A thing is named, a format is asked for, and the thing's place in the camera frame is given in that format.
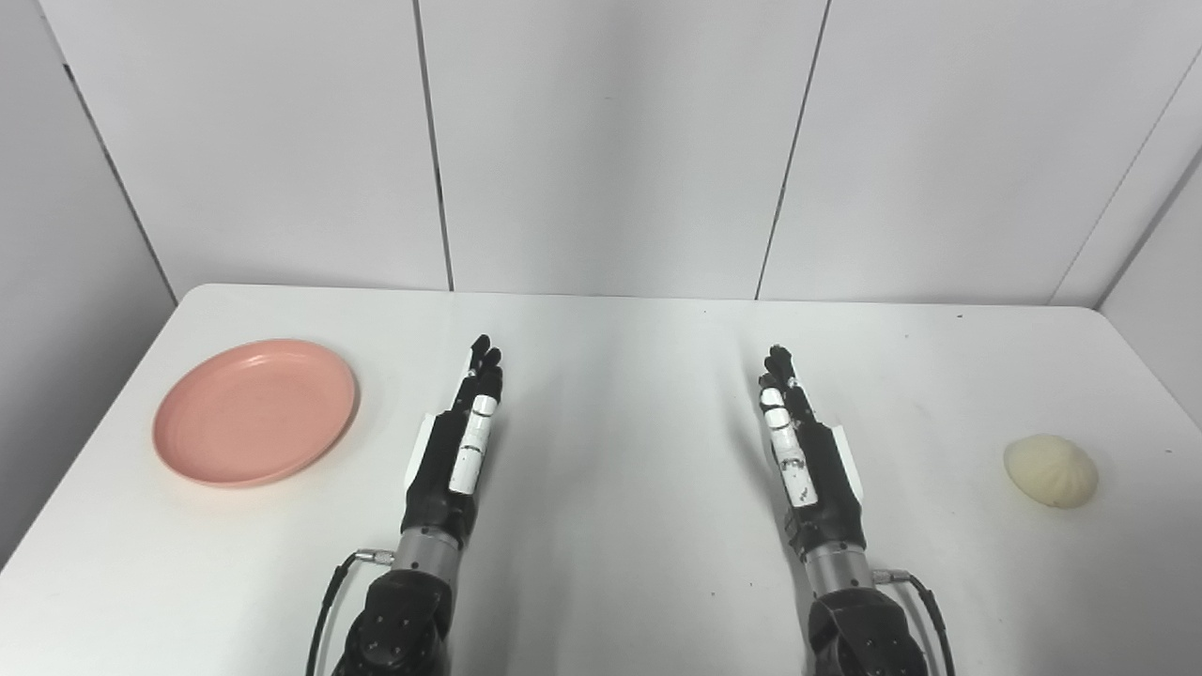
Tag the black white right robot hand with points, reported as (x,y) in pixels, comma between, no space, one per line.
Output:
(826,488)

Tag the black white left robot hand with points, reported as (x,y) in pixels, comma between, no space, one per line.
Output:
(438,479)

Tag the pink round plate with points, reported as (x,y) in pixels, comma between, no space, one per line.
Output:
(254,413)

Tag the cream steamed bun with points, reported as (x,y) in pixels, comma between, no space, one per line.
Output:
(1052,469)

